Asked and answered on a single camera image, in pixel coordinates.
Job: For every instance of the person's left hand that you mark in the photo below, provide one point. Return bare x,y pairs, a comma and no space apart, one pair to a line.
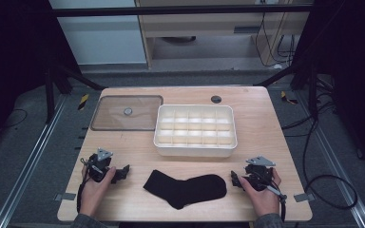
93,193

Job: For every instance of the black sock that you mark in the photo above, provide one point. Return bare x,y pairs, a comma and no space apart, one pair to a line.
187,189

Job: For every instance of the yellow black striped tape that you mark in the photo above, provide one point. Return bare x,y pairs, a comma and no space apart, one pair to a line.
287,98
83,101

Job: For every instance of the black curtain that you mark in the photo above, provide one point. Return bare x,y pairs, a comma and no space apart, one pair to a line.
12,63
355,79

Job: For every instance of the white cabinet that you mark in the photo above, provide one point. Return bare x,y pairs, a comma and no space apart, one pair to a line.
101,38

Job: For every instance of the person's right hand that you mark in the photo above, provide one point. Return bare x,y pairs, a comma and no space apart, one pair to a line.
263,199

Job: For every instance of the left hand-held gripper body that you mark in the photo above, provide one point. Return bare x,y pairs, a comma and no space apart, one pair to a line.
99,166

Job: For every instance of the white divided storage box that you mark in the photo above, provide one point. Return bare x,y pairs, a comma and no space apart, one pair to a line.
195,131

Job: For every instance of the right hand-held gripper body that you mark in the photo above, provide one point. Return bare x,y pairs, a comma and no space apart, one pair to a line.
259,175

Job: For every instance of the transparent box lid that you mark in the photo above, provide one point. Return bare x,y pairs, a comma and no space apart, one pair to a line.
126,117

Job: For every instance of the black metal stand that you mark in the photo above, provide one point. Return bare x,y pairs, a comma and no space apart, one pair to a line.
312,91
49,95

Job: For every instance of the light wooden desk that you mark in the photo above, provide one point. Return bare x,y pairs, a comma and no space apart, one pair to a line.
202,25

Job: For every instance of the grey metal bracket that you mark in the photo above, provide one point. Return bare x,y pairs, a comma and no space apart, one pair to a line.
304,197
66,196

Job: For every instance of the aluminium floor rail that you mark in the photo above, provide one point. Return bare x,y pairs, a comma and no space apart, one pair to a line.
339,164
28,161

